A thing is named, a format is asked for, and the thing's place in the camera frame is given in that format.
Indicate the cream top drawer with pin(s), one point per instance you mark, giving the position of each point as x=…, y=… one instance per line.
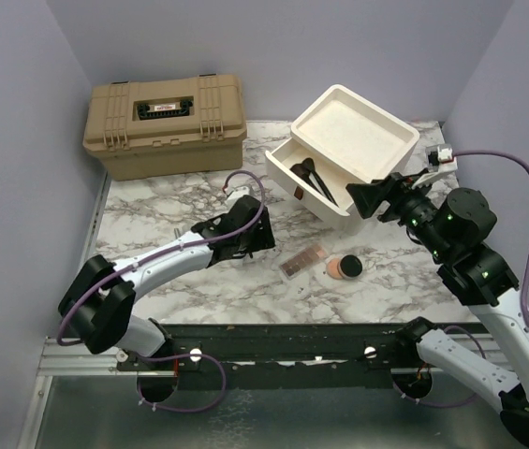
x=334, y=169

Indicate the black fan makeup brush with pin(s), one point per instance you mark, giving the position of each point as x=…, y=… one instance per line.
x=300, y=171

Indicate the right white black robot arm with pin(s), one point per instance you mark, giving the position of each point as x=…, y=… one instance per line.
x=479, y=277

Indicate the brown eyeshadow palette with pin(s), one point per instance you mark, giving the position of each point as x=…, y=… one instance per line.
x=303, y=260

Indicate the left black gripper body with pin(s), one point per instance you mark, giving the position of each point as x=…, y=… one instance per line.
x=259, y=239

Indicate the tan plastic toolbox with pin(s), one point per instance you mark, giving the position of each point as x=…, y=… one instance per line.
x=139, y=130

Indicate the black mounting rail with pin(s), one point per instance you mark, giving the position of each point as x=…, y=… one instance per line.
x=288, y=357

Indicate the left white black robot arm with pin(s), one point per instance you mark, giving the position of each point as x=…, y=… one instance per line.
x=98, y=304

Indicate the black angled makeup brush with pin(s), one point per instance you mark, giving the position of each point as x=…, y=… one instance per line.
x=310, y=167

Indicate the black round compact jar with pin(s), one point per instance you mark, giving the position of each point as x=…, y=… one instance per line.
x=350, y=266

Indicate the cream drawer organizer cabinet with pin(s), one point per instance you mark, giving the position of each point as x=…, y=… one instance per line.
x=368, y=136

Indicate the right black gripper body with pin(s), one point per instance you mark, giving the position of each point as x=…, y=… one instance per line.
x=411, y=205

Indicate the aluminium extrusion rail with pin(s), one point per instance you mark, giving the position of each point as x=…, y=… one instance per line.
x=76, y=360

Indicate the orange makeup sponge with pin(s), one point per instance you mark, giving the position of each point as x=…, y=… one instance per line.
x=333, y=269

